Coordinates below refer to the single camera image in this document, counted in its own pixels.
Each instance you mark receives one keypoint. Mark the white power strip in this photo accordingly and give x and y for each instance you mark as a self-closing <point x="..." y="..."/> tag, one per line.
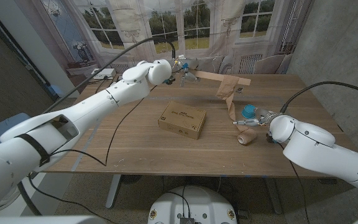
<point x="102" y="73"/>

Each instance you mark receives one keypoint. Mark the printed window scene backdrop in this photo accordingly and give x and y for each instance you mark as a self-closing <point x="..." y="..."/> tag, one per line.
<point x="197" y="25"/>

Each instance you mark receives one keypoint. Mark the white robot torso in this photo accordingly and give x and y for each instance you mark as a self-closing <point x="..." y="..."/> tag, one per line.
<point x="194" y="205"/>

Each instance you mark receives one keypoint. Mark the blue plastic lid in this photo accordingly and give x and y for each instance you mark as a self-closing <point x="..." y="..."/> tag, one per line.
<point x="249" y="111"/>

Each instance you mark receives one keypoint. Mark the wooden slat with metal clips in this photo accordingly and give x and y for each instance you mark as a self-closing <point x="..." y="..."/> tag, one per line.
<point x="210" y="75"/>

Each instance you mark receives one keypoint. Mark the grey metal table leg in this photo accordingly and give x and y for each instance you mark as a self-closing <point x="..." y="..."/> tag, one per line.
<point x="113" y="193"/>
<point x="273" y="196"/>

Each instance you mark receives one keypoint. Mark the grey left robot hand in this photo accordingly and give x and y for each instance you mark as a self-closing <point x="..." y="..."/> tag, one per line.
<point x="186" y="65"/>

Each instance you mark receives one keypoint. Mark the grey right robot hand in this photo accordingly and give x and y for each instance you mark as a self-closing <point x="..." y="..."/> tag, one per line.
<point x="261" y="119"/>

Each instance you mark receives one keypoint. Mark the beige arm wrap bandage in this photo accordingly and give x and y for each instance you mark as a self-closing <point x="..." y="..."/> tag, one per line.
<point x="227" y="88"/>

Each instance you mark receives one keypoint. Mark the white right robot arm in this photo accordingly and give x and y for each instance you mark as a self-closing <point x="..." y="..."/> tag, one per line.
<point x="315" y="152"/>

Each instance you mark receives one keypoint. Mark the brown cardboard box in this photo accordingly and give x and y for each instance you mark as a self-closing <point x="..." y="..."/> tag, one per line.
<point x="182" y="119"/>

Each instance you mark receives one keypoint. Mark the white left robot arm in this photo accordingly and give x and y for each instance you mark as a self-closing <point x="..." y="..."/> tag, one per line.
<point x="89" y="105"/>

